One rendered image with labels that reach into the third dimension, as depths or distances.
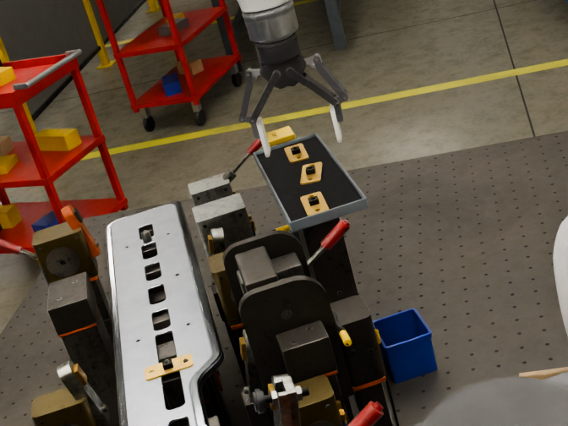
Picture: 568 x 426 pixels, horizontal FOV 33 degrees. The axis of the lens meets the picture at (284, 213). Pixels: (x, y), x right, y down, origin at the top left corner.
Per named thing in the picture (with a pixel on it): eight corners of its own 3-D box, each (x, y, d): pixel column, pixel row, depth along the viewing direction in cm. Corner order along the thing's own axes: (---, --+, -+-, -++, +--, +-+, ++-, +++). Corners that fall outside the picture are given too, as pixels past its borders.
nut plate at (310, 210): (300, 198, 169) (298, 192, 169) (320, 192, 169) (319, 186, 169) (308, 217, 162) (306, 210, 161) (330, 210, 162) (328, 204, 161)
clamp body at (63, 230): (75, 366, 229) (20, 235, 213) (131, 348, 230) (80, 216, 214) (75, 385, 221) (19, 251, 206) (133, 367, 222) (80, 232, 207)
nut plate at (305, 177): (303, 166, 182) (301, 161, 181) (322, 162, 181) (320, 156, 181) (300, 185, 174) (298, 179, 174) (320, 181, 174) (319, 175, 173)
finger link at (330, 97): (286, 67, 171) (291, 61, 170) (336, 101, 173) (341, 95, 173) (284, 73, 167) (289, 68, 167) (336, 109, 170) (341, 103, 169)
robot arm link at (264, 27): (244, 3, 169) (253, 35, 171) (237, 18, 161) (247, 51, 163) (293, -9, 167) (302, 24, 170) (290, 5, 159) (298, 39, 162)
